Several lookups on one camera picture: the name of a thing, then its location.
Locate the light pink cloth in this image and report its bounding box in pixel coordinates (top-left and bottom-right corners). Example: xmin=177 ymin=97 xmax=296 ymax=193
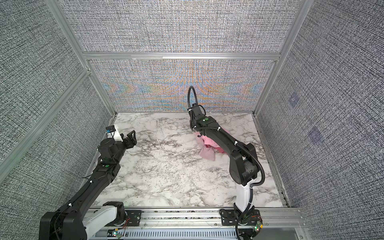
xmin=195 ymin=133 xmax=225 ymax=161

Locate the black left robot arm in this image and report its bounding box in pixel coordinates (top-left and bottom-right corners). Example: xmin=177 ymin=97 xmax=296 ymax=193
xmin=39 ymin=126 xmax=137 ymax=240

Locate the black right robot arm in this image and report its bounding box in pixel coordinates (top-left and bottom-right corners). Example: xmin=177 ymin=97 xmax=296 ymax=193
xmin=188 ymin=104 xmax=266 ymax=214

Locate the aluminium horizontal back bar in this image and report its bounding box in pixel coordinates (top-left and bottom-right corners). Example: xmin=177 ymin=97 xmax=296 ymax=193
xmin=83 ymin=52 xmax=281 ymax=61

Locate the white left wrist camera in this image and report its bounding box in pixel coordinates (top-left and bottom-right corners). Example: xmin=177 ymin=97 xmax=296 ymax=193
xmin=106 ymin=125 xmax=123 ymax=142

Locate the aluminium left wall diagonal bar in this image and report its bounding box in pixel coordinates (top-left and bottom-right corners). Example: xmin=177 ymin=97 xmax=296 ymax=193
xmin=1 ymin=69 xmax=90 ymax=182

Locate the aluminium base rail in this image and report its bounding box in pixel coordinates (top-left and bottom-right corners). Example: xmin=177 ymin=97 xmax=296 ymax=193
xmin=91 ymin=207 xmax=311 ymax=240

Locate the aluminium corner frame post left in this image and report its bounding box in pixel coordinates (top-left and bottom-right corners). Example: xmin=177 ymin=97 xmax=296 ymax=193
xmin=45 ymin=1 xmax=117 ymax=116

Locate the aluminium corner frame post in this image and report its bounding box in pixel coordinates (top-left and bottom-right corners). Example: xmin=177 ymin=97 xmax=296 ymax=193
xmin=253 ymin=0 xmax=314 ymax=117
xmin=45 ymin=1 xmax=117 ymax=116

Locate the aluminium corner frame post right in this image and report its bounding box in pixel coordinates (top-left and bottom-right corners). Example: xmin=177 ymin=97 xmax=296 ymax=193
xmin=253 ymin=0 xmax=314 ymax=117

